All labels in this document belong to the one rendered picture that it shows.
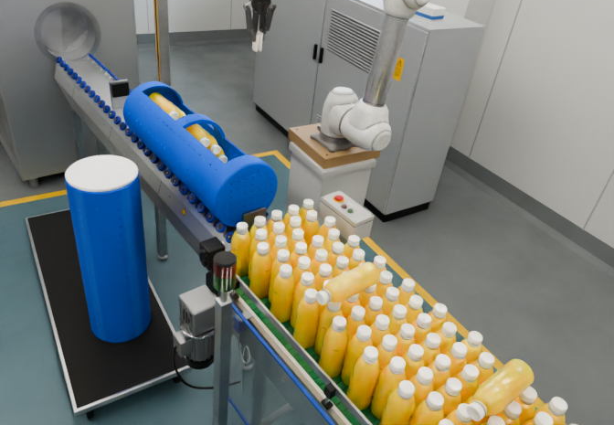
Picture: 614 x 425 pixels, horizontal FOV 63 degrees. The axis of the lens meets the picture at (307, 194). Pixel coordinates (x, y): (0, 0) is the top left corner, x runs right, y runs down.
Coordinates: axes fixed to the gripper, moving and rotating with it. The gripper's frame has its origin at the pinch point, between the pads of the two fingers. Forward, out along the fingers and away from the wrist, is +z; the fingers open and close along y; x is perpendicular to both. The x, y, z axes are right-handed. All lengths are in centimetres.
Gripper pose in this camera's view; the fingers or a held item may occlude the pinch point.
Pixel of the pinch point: (257, 41)
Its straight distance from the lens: 198.0
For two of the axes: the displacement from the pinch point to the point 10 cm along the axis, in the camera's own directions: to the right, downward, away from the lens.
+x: -5.8, -5.0, 6.4
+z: -1.3, 8.3, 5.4
